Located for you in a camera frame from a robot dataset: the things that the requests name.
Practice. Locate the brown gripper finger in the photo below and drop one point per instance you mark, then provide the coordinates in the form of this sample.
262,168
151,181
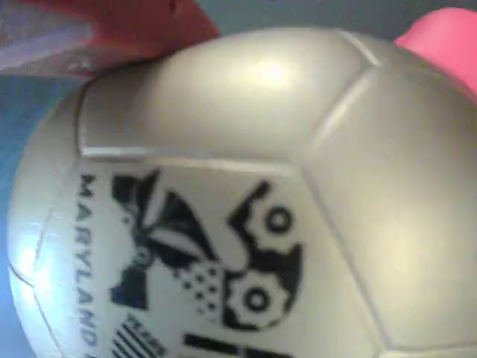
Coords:
130,26

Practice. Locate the red turtle toy silver shell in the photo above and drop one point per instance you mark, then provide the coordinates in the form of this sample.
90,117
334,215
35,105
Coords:
261,130

